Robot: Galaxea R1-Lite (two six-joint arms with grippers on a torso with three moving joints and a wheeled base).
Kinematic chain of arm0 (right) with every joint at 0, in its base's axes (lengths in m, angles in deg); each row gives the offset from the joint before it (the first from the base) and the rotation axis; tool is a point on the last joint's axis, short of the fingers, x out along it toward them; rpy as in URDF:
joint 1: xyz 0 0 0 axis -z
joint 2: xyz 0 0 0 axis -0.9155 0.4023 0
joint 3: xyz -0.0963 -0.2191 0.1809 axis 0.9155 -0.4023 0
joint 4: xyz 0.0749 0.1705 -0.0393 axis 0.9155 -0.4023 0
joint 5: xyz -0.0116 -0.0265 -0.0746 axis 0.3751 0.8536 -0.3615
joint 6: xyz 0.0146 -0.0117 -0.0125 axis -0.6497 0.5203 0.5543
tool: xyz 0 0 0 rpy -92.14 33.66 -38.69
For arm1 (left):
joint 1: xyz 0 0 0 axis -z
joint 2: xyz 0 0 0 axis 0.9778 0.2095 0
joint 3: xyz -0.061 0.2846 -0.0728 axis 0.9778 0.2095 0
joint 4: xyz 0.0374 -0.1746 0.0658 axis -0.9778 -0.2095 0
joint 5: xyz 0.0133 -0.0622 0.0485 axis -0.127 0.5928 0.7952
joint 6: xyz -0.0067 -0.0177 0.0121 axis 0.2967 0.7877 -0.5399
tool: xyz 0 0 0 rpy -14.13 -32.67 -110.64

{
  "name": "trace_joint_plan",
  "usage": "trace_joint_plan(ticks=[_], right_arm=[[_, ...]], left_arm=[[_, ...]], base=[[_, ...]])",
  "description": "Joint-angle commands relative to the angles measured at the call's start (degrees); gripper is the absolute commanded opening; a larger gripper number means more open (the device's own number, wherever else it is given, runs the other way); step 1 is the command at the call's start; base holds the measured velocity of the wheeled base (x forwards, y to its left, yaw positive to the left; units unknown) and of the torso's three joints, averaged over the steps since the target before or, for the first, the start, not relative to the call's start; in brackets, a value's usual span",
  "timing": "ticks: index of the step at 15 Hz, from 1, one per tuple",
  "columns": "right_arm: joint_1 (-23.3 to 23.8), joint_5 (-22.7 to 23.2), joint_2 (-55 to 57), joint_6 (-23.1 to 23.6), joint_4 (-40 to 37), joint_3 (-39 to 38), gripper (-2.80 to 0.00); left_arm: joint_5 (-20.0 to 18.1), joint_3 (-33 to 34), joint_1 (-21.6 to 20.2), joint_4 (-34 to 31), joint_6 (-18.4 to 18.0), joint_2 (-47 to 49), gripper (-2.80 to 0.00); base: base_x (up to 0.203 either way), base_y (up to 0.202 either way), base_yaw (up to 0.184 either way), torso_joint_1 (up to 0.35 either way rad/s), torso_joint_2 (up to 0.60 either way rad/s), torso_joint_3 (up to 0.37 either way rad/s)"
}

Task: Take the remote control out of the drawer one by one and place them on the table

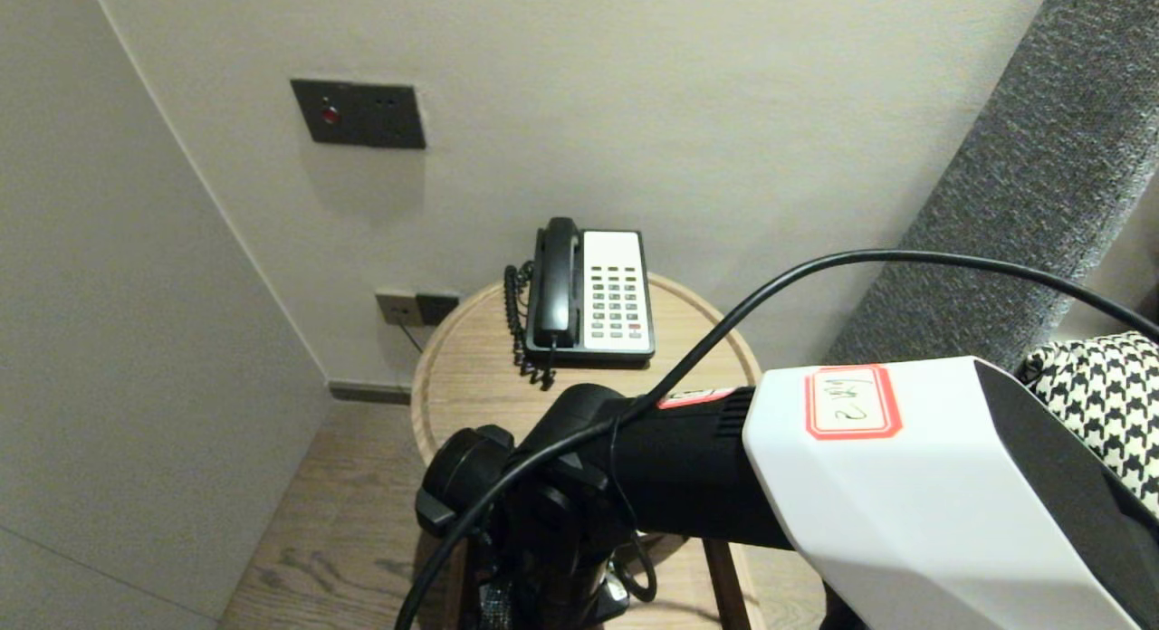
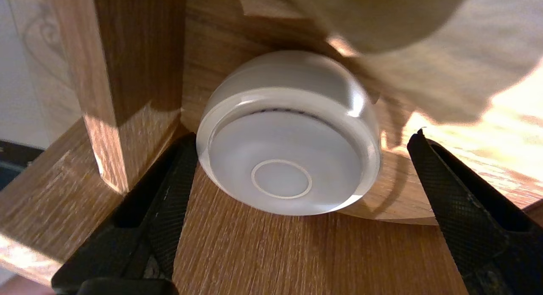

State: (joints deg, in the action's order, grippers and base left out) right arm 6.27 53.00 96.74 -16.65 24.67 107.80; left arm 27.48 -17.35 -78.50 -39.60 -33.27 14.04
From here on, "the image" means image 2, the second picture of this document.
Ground round wooden nightstand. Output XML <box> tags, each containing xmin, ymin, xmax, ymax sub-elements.
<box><xmin>0</xmin><ymin>0</ymin><xmax>543</xmax><ymax>295</ymax></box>

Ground white round puck device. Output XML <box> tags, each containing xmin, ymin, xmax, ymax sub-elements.
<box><xmin>196</xmin><ymin>50</ymin><xmax>382</xmax><ymax>216</ymax></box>

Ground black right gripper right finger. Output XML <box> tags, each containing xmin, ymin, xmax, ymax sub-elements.
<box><xmin>406</xmin><ymin>129</ymin><xmax>543</xmax><ymax>295</ymax></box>

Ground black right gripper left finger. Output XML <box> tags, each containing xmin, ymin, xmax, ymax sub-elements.
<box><xmin>51</xmin><ymin>134</ymin><xmax>199</xmax><ymax>295</ymax></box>

